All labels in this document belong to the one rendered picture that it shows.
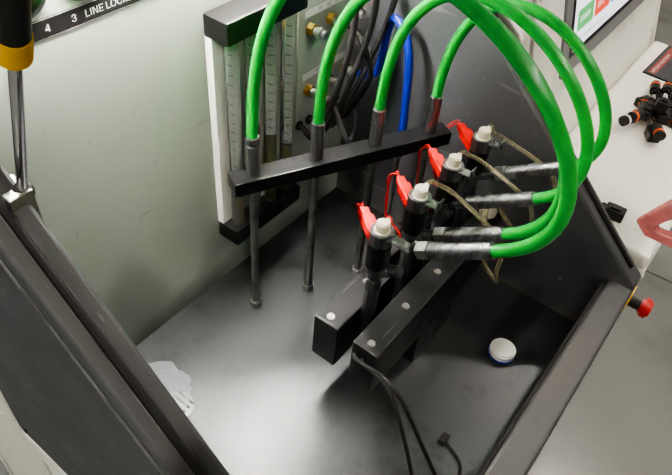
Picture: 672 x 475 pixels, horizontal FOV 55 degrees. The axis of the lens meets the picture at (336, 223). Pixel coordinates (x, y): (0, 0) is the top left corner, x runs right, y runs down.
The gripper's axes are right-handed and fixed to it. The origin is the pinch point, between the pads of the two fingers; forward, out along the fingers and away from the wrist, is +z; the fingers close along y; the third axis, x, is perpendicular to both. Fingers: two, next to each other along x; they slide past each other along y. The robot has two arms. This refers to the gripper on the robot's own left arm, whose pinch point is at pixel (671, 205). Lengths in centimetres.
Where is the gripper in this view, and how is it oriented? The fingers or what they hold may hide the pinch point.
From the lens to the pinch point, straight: 51.9
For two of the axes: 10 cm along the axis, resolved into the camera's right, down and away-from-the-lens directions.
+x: 5.5, 8.1, 1.9
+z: -3.7, 0.4, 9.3
